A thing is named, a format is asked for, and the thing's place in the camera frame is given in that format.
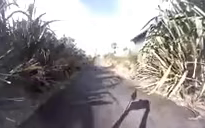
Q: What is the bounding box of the tree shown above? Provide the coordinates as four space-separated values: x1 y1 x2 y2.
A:
110 41 119 55

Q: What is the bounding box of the building with dark roof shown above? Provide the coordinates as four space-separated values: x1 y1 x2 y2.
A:
130 28 152 54

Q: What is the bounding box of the tall cane grass stand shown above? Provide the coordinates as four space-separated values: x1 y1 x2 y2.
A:
0 0 95 128
101 0 205 118

